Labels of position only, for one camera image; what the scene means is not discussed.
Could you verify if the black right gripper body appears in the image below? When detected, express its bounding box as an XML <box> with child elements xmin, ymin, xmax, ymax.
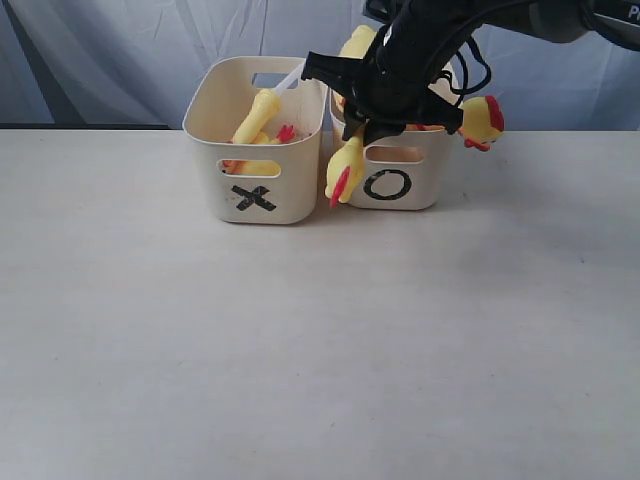
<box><xmin>344</xmin><ymin>4</ymin><xmax>470</xmax><ymax>125</ymax></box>

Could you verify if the broken chicken head with tube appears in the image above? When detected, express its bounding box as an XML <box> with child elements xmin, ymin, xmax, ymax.
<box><xmin>231</xmin><ymin>62</ymin><xmax>304</xmax><ymax>144</ymax></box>

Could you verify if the whole rubber chicken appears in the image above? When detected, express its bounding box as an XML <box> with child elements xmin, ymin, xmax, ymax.
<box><xmin>325</xmin><ymin>25</ymin><xmax>376</xmax><ymax>208</ymax></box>
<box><xmin>403</xmin><ymin>95</ymin><xmax>505</xmax><ymax>152</ymax></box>

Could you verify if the whole rubber chicken front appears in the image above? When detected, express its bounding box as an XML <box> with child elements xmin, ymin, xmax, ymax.
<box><xmin>403</xmin><ymin>95</ymin><xmax>505</xmax><ymax>152</ymax></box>

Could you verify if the headless yellow chicken body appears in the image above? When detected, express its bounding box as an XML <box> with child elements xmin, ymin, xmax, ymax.
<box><xmin>220</xmin><ymin>124</ymin><xmax>298</xmax><ymax>177</ymax></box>

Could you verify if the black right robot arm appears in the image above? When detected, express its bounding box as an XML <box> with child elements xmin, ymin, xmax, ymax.
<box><xmin>301</xmin><ymin>0</ymin><xmax>639</xmax><ymax>144</ymax></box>

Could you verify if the cream bin with O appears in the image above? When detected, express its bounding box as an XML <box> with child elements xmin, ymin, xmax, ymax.
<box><xmin>330</xmin><ymin>92</ymin><xmax>453</xmax><ymax>211</ymax></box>

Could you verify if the cream bin with X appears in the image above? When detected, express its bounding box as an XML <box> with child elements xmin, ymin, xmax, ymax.
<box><xmin>182</xmin><ymin>56</ymin><xmax>327</xmax><ymax>224</ymax></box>

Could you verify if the white backdrop curtain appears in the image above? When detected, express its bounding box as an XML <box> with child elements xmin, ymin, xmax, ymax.
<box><xmin>1</xmin><ymin>1</ymin><xmax>639</xmax><ymax>130</ymax></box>

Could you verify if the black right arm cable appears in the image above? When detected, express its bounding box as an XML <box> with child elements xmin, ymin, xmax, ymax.
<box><xmin>439</xmin><ymin>39</ymin><xmax>494</xmax><ymax>96</ymax></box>

